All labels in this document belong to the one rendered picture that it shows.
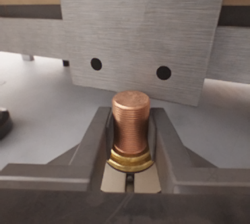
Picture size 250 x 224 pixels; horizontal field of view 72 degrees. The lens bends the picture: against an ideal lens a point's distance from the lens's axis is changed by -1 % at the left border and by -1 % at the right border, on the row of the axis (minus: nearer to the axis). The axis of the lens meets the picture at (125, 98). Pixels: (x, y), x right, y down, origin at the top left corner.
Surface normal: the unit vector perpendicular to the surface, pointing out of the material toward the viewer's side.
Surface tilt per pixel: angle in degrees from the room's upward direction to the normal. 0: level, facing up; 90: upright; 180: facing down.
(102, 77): 90
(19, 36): 90
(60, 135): 180
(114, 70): 90
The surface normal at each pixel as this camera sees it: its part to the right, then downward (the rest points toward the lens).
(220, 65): -0.37, 0.45
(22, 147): 0.00, -0.88
